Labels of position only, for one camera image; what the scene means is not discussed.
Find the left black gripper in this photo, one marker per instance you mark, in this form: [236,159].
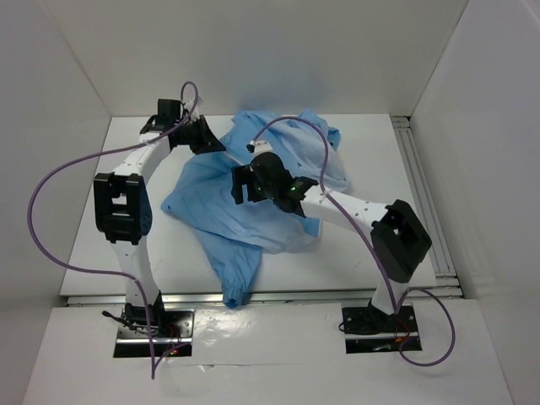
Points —
[207,142]

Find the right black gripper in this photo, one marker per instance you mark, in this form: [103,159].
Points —
[240,176]

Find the light blue zip jacket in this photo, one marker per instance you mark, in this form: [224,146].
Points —
[234,237]

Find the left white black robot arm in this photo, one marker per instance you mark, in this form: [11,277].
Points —
[122,209]

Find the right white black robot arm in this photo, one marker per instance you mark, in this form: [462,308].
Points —
[393,232]

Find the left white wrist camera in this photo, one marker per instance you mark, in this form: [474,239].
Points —
[191,110]

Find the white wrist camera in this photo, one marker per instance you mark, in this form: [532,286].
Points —
[257,147]
[191,110]

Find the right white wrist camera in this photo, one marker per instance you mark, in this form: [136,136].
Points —
[257,147]

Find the front aluminium frame rail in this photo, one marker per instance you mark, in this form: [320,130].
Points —
[265,297]

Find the aluminium frame rail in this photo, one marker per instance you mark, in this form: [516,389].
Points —
[447,282]
[265,297]

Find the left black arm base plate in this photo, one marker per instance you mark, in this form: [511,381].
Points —
[175,326]

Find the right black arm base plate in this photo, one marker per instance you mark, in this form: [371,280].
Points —
[368,321]

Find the right aluminium frame rail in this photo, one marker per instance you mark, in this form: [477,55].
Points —
[447,282]

